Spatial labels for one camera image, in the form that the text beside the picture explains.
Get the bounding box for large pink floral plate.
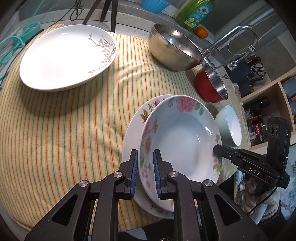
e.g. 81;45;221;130
121;94;174;219

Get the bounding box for deep pink floral plate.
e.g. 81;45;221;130
138;95;222;212

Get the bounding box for red steel-lined bowl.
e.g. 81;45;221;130
195;64;228;103

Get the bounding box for stainless steel bowl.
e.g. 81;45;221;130
148;24;204;71

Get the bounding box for white plate leaf pattern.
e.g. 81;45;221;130
19;25;117;92

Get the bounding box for chrome kitchen faucet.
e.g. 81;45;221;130
202;25;258;71

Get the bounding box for right gloved hand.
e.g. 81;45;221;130
234;170;280;224

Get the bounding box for wooden shelf unit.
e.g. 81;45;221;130
241;67;295;145

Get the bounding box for striped yellow green cloth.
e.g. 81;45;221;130
0;22;251;232

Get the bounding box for black scissors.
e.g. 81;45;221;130
247;62;266;84

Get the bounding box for orange fruit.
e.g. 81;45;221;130
194;27;208;39

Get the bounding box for green dish soap bottle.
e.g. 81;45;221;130
175;0;214;31

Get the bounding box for black tripod stand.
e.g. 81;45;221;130
82;0;119;33

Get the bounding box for blue plastic cup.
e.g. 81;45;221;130
140;0;170;14

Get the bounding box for black power cable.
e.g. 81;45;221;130
41;0;86;31

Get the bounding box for teal coiled cable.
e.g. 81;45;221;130
0;0;46;90

